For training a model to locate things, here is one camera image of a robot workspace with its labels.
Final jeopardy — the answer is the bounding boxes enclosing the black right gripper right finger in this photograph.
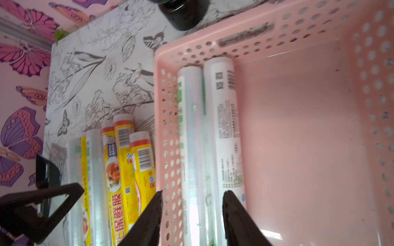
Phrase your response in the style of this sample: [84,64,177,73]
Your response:
[222,191,271,246]

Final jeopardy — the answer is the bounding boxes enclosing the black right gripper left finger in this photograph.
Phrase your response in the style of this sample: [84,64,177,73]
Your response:
[119,191,163,246]

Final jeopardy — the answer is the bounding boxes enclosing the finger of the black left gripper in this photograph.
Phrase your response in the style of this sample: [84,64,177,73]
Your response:
[1,155,73,244]

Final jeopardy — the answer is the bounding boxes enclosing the clear green wrap roll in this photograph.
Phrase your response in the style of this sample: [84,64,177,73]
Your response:
[203,56,246,246]
[86,129,112,246]
[64,138,85,246]
[178,66,207,246]

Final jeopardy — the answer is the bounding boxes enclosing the pink plastic basket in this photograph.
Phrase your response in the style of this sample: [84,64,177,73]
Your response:
[154,1,394,246]

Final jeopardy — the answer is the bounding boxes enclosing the yellow red wrap roll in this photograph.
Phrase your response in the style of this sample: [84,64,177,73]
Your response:
[80,135,92,246]

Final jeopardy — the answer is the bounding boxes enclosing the potted green plant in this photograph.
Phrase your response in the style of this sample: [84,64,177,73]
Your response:
[151,0,210,31]

